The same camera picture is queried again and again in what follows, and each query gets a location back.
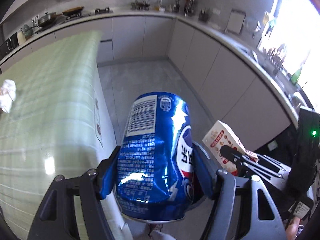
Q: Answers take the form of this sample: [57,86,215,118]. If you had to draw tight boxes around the white kettle jug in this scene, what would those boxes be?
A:
[17,29,26,46]

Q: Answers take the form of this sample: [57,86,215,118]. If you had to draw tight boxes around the lidded black wok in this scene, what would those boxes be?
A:
[32,12,62,29]

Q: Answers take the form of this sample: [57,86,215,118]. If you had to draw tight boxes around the black microwave oven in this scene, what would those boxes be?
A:
[0,32,19,59]

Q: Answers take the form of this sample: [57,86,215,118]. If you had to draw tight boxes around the pink snack wrapper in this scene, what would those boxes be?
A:
[202,119,259,177]

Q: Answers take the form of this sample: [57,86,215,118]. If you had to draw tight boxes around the utensil holder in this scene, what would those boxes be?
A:
[198,8,210,23]

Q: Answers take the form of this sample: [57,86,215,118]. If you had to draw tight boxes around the right hand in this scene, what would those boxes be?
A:
[285,217,304,240]

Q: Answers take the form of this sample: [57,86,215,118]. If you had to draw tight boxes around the blue Pepsi can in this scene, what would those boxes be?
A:
[116,92,194,223]

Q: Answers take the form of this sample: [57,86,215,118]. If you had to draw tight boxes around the frying pan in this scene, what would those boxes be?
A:
[62,7,84,18]

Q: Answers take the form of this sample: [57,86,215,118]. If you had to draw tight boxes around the white cutting board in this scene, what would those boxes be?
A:
[225,9,246,35]

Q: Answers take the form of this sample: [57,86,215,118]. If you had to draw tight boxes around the gas stove top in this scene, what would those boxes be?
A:
[63,7,113,22]

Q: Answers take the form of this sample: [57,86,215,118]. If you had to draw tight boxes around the sink faucet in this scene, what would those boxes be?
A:
[131,0,151,11]

